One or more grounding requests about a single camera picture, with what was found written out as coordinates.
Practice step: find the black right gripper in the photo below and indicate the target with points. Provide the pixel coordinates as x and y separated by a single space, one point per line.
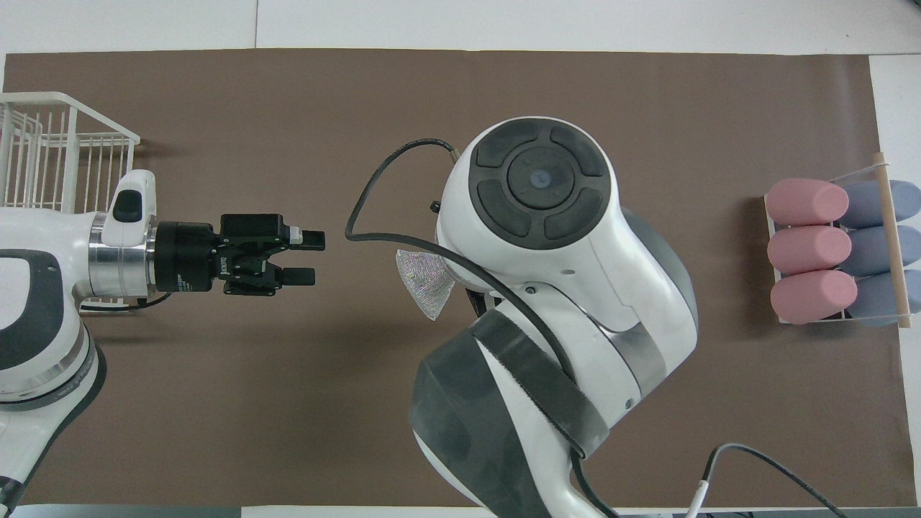
482 302

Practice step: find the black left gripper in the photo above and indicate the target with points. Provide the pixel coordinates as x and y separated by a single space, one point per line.
183 255

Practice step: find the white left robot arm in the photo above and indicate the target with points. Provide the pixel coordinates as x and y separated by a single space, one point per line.
43 237

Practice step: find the brown table mat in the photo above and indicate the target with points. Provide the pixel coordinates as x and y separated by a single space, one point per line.
288 403

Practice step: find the pink plastic cup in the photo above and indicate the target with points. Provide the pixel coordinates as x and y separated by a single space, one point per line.
806 201
813 296
809 250

